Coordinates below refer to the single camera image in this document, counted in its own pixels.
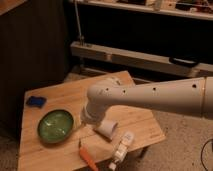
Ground white paper cup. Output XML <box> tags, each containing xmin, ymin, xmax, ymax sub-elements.
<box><xmin>93</xmin><ymin>120</ymin><xmax>118</xmax><ymax>140</ymax></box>

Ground wall shelf with clutter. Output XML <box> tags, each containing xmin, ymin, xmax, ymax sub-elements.
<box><xmin>68</xmin><ymin>0</ymin><xmax>213</xmax><ymax>21</ymax></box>

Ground blue sponge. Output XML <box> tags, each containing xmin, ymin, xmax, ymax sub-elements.
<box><xmin>26</xmin><ymin>96</ymin><xmax>47</xmax><ymax>108</ymax></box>

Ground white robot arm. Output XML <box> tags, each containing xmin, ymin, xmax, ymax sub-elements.
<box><xmin>80</xmin><ymin>77</ymin><xmax>213</xmax><ymax>125</ymax></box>

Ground metal pole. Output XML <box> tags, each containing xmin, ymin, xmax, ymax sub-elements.
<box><xmin>74</xmin><ymin>0</ymin><xmax>84</xmax><ymax>45</ymax></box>

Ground black cable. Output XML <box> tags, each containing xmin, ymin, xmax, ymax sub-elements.
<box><xmin>200</xmin><ymin>138</ymin><xmax>213</xmax><ymax>171</ymax></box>

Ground green bowl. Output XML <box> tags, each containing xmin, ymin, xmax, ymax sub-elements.
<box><xmin>37</xmin><ymin>109</ymin><xmax>74</xmax><ymax>144</ymax></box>

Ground white spray bottle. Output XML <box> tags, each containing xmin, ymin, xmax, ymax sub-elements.
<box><xmin>108</xmin><ymin>131</ymin><xmax>134</xmax><ymax>171</ymax></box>

